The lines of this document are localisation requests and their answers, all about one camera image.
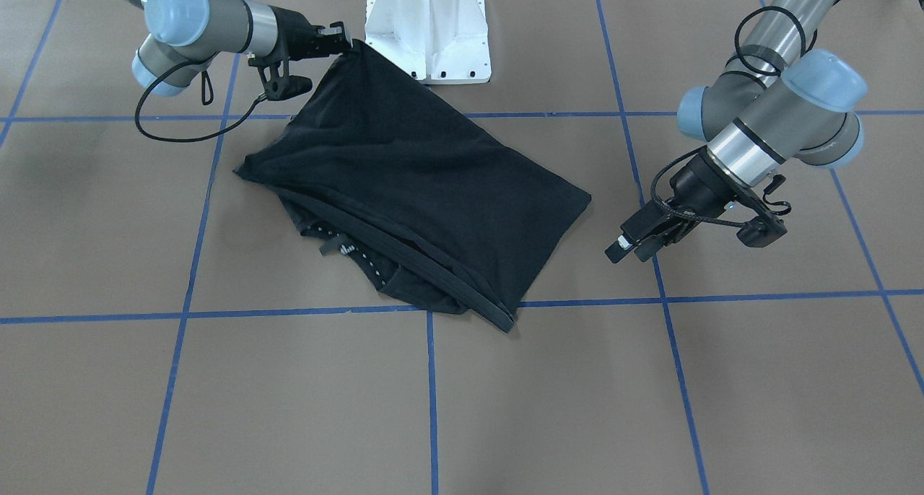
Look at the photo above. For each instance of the black t-shirt with logo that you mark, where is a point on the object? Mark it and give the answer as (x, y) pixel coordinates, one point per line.
(435, 211)

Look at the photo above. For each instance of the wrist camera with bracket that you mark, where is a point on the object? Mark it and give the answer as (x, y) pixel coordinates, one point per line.
(278, 83)
(767, 226)

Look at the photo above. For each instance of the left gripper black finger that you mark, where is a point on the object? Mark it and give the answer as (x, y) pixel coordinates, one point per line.
(635, 229)
(665, 234)

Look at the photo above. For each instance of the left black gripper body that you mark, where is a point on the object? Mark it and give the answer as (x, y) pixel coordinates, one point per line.
(691, 182)

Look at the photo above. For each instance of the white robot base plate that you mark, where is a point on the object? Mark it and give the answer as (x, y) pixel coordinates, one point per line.
(433, 58)

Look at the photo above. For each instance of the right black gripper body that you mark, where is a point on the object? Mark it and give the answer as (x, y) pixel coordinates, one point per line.
(297, 32)

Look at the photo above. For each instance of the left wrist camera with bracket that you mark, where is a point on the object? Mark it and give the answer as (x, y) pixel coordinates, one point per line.
(767, 226)

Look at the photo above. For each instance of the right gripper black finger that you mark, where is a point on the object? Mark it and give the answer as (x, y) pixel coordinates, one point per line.
(334, 39)

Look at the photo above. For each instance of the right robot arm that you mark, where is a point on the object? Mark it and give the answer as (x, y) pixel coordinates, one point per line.
(184, 36)

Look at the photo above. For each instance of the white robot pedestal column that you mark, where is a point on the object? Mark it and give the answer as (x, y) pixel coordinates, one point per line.
(452, 17)

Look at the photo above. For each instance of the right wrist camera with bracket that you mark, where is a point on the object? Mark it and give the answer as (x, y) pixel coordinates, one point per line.
(278, 83)

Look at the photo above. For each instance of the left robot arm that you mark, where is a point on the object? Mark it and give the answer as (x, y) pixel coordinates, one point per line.
(780, 97)

